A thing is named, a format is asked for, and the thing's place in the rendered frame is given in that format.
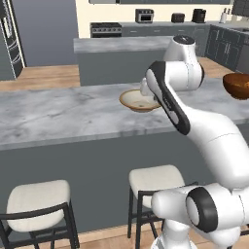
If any grey base cupboard run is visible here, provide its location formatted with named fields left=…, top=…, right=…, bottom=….
left=121, top=22, right=212, bottom=58

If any black coffee machine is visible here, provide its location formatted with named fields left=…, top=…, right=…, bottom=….
left=192, top=8, right=207, bottom=24

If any dark grey side cupboard run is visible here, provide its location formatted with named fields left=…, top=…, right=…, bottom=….
left=205, top=24, right=249, bottom=74

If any beige ceramic bowl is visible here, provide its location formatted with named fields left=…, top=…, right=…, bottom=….
left=119, top=89, right=163, bottom=114

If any grey kitchen island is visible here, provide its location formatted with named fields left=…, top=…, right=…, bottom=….
left=73, top=35, right=177, bottom=88

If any black and steel stove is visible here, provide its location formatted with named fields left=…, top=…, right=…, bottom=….
left=89, top=21, right=124, bottom=39

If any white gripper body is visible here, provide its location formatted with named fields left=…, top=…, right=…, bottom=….
left=139, top=77, right=157, bottom=98

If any dark wall cupboard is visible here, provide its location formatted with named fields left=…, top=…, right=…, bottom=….
left=231, top=0, right=249, bottom=18

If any grey wall cupboard run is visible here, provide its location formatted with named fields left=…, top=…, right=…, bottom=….
left=89, top=0, right=234, bottom=5

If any silver toaster oven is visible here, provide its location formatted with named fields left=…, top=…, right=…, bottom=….
left=134, top=8, right=155, bottom=24

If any brown wooden bowl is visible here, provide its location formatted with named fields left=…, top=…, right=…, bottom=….
left=222, top=72, right=249, bottom=101

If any white bottle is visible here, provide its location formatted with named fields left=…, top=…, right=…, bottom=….
left=220, top=8, right=229, bottom=24

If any grey marble dining counter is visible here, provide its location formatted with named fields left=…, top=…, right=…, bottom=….
left=0, top=77, right=249, bottom=234

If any cream cushioned black stool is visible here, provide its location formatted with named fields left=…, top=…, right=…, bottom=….
left=126, top=164, right=199, bottom=249
left=0, top=179, right=81, bottom=249

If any black toaster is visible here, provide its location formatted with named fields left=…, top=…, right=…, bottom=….
left=170, top=13, right=186, bottom=23

